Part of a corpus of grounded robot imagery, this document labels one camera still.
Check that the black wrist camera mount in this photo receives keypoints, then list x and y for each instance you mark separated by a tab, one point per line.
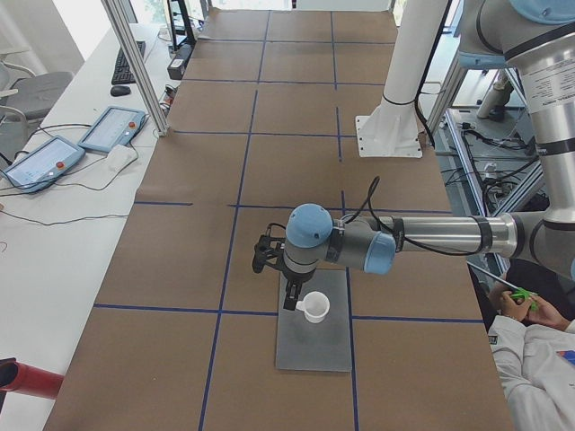
268	251

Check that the silver closed laptop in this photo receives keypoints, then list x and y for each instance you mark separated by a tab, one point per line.
324	346

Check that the person's hand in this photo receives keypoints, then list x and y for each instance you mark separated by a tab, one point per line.
546	315

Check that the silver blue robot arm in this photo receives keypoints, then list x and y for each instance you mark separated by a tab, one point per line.
535	37

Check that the green toy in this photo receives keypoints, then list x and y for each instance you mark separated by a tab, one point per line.
524	295

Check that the grey office chair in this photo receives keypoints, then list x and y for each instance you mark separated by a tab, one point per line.
25	96

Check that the aluminium frame post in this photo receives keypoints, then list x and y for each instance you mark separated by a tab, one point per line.
120	25

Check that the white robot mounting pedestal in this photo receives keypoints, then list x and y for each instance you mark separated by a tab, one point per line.
391	130

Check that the white desk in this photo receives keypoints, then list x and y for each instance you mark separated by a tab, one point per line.
56	245

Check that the black keyboard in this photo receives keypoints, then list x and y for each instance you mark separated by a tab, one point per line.
122	73

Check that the near blue teach pendant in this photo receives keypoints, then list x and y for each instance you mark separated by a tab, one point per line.
43	166

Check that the red cylinder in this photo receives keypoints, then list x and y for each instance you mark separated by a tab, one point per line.
29	380

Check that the white lab coat person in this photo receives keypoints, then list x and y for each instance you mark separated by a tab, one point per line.
538	382

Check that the blue teach pendant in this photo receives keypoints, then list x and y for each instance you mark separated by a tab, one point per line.
43	166
115	126

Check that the black computer mouse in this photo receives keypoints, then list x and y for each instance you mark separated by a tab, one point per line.
120	90

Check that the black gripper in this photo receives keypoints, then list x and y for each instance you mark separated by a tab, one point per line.
295	277

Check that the white plastic cup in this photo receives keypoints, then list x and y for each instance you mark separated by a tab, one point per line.
315	306

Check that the far blue teach pendant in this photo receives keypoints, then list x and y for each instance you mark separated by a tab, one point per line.
115	126

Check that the white cloth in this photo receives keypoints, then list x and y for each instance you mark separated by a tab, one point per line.
120	157

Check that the black box device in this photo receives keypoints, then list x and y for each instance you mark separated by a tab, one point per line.
178	64

